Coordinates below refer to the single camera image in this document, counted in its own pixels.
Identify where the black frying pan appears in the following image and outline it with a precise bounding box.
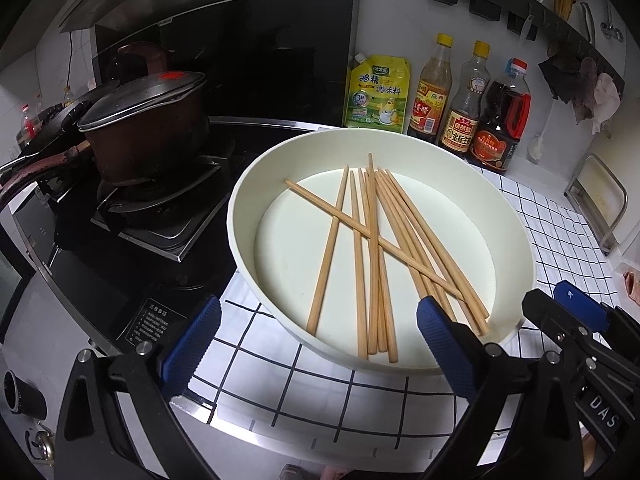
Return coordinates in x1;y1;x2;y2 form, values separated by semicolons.
0;80;123;173

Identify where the clear yellow cap sauce bottle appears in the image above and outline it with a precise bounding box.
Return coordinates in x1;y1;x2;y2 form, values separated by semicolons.
439;41;492;161

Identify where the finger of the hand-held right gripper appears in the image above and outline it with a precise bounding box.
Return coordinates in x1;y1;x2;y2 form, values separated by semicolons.
552;281;610;332
521;288;592;347

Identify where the red cap plastic bottle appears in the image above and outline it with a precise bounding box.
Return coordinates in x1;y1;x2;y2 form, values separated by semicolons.
17;102;41;148

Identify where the bamboo pot brush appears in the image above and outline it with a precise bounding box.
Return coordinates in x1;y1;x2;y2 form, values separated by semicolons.
554;0;591;23

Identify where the black gas stove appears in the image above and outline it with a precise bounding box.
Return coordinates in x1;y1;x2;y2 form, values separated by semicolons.
0;117;261;480

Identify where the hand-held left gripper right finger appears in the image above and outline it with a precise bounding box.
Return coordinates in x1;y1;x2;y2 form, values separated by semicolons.
416;295;586;480

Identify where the steel cutting board rack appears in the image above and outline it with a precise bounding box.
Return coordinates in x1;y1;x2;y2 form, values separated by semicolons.
564;152;628;256

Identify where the yellow seasoning pouch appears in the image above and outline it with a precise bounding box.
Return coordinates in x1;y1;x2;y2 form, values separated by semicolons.
342;52;412;135

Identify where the pile of wooden chopsticks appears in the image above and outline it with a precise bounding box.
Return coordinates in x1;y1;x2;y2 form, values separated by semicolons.
284;152;492;365

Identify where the white bottle brush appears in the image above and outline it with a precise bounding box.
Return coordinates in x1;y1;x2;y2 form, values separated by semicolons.
527;95;558;163

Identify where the brown saucepan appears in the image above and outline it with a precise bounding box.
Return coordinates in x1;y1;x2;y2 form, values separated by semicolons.
0;80;212;198

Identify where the yellow cap vinegar bottle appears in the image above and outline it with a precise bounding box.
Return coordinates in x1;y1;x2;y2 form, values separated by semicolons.
407;33;453;143

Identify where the white round basin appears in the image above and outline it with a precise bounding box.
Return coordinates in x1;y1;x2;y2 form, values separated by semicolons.
226;127;537;376

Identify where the glass pot lid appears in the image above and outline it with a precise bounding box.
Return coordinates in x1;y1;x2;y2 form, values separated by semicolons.
77;71;208;133

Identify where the brown hanging cloth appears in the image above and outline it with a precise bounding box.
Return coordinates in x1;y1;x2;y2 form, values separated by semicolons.
570;57;601;123

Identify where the dark red pot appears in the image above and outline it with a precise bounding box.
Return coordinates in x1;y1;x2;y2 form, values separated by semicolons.
116;42;168;78

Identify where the pink striped rag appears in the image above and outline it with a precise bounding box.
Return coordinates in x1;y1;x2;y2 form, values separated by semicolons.
622;270;640;306

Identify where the black stove knob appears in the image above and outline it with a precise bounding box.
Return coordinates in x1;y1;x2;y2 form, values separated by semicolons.
2;370;28;413

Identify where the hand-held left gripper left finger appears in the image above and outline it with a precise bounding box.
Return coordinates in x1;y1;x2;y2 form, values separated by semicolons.
52;295;223;480

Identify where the large red cap soy bottle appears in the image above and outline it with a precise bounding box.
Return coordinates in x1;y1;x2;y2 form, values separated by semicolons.
466;58;532;175

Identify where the white black checked cloth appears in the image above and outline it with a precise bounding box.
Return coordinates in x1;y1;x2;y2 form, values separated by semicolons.
187;152;640;453

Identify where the dark hanging cloth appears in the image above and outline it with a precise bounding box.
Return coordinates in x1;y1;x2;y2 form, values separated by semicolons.
537;42;583;106

